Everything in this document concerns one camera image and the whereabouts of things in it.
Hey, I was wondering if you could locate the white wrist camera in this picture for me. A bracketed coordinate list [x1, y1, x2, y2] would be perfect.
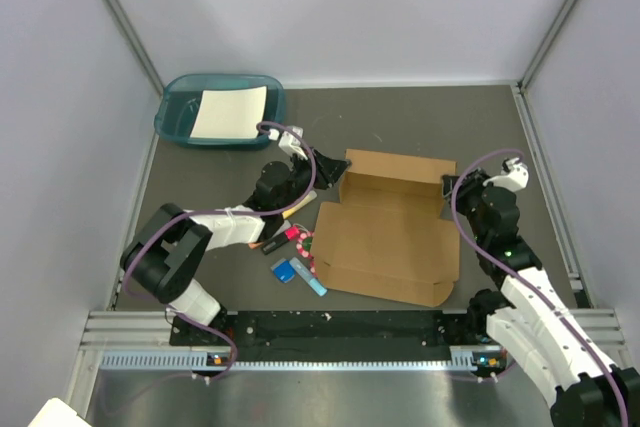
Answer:
[269, 126, 306, 157]
[483, 157, 530, 193]

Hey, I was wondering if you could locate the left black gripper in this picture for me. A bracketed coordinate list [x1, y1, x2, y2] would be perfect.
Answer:
[278, 148, 352, 214]

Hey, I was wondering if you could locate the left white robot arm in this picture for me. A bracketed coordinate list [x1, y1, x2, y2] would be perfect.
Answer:
[120, 150, 351, 344]

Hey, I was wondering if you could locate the grey slotted cable duct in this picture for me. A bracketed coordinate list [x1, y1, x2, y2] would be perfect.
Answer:
[99, 349, 506, 373]

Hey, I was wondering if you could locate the pink black highlighter pen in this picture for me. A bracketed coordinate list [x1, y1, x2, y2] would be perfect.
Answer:
[260, 226, 300, 255]

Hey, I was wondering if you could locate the teal plastic bin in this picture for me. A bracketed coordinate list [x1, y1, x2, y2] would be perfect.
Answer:
[154, 73, 286, 150]

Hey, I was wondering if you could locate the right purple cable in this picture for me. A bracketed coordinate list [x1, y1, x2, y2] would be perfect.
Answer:
[449, 148, 630, 427]

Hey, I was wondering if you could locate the white box corner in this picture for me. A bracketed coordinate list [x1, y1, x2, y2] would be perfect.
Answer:
[28, 398, 90, 427]

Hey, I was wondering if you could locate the light blue highlighter pen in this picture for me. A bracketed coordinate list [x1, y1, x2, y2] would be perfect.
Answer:
[289, 258, 327, 297]

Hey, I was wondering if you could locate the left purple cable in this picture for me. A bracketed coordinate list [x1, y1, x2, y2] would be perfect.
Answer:
[122, 120, 319, 389]

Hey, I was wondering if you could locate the yellow highlighter pen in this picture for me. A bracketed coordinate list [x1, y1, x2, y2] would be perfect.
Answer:
[282, 190, 317, 219]

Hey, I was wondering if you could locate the purple cable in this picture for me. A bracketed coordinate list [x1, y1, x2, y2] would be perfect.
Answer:
[122, 120, 319, 389]
[449, 148, 630, 427]

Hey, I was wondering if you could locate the pink green flower keychain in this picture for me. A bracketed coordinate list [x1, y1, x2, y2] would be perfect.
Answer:
[296, 232, 314, 263]

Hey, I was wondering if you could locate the brown cardboard box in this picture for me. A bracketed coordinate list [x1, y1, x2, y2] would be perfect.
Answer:
[311, 149, 460, 307]

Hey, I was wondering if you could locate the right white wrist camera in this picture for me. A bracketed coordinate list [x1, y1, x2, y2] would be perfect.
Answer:
[483, 157, 530, 193]

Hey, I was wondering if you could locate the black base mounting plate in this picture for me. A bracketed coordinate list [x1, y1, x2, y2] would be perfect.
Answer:
[169, 309, 526, 351]

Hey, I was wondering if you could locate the aluminium frame rail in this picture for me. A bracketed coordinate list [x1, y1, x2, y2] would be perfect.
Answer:
[80, 309, 626, 351]

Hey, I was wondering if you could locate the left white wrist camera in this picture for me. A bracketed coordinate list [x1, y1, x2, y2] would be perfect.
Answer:
[269, 126, 306, 157]

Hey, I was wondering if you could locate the blue rectangular eraser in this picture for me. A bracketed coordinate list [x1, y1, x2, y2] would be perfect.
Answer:
[271, 259, 296, 284]

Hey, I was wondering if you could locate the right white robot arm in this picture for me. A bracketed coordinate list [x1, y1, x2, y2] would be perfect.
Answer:
[442, 158, 639, 426]

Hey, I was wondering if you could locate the white paper sheet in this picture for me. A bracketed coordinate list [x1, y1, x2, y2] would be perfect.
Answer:
[191, 86, 268, 140]

